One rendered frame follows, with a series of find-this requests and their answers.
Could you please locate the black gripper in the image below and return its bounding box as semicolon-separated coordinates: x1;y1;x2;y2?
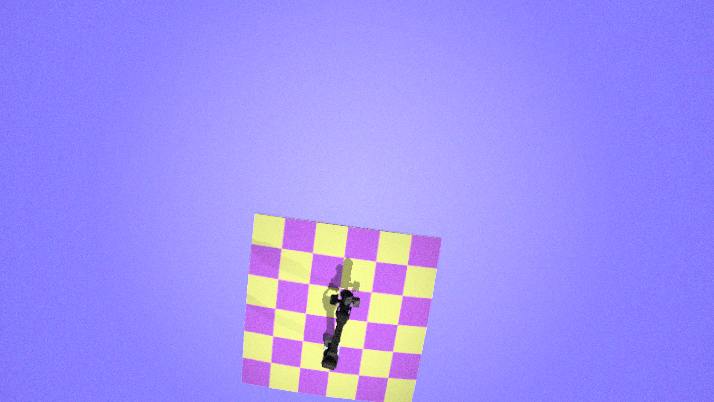
330;294;360;307

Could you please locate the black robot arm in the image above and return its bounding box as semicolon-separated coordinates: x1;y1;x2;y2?
321;290;354;370

